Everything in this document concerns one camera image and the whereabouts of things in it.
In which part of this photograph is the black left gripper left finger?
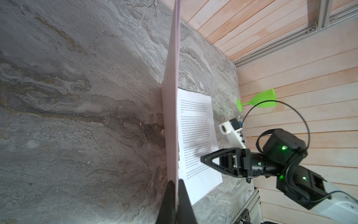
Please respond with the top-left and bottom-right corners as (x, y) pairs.
(155, 181), (176, 224)

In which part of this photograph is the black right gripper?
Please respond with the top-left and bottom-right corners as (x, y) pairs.
(200, 147), (280, 183)

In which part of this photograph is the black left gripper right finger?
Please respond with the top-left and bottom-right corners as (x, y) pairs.
(176, 179), (197, 224)

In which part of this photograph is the underlying white paper sheet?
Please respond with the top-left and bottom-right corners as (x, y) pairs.
(177, 89), (222, 205)

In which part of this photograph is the pink file folder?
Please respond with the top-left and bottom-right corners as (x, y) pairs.
(161, 0), (182, 208)

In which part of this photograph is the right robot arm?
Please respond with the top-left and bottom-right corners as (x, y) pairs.
(200, 128), (358, 224)

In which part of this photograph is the green plastic goblet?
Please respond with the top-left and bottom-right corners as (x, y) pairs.
(237, 89), (277, 112)

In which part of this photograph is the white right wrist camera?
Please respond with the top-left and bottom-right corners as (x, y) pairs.
(219, 118), (246, 149)

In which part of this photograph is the aluminium frame bar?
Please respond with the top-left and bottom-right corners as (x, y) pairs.
(232, 1), (358, 68)

